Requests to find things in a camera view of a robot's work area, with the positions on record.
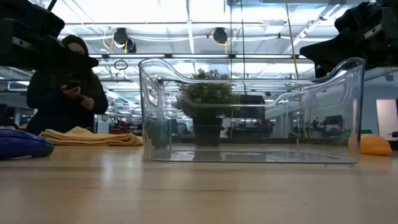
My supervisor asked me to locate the small potted green plant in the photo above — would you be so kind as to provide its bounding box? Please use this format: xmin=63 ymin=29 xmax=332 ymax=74
xmin=173 ymin=68 xmax=243 ymax=147

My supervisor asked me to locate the long light rail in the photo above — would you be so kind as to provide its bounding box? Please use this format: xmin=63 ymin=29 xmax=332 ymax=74
xmin=88 ymin=53 xmax=308 ymax=60

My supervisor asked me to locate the black hanging cable reel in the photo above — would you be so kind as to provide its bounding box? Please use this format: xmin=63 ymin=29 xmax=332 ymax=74
xmin=112 ymin=27 xmax=137 ymax=54
xmin=212 ymin=27 xmax=229 ymax=45

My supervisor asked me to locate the yellow cable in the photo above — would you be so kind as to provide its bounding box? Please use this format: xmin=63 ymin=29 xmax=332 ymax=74
xmin=284 ymin=0 xmax=302 ymax=80

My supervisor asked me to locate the yellow folded cloth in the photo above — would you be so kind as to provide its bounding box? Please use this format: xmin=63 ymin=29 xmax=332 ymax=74
xmin=39 ymin=126 xmax=144 ymax=147

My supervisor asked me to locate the orange toy produce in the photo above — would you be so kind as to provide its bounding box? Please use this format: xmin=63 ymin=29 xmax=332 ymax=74
xmin=348 ymin=133 xmax=393 ymax=157

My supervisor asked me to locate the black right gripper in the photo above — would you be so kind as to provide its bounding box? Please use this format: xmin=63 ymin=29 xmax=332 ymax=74
xmin=299 ymin=0 xmax=398 ymax=79

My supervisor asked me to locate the purple toy eggplant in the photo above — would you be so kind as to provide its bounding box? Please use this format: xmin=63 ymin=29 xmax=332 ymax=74
xmin=0 ymin=128 xmax=55 ymax=161

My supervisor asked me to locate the clear plastic container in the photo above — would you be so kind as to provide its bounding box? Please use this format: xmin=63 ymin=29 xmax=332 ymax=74
xmin=137 ymin=57 xmax=367 ymax=165

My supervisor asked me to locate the white panel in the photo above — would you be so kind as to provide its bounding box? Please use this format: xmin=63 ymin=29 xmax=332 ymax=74
xmin=376 ymin=98 xmax=398 ymax=141

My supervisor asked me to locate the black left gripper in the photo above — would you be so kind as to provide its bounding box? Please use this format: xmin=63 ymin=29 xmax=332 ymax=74
xmin=0 ymin=0 xmax=100 ymax=71

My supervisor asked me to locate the person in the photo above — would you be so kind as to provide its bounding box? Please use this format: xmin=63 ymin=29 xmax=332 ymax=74
xmin=25 ymin=34 xmax=109 ymax=135

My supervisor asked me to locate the thin black cable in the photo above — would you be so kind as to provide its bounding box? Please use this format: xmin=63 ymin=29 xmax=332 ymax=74
xmin=229 ymin=0 xmax=233 ymax=78

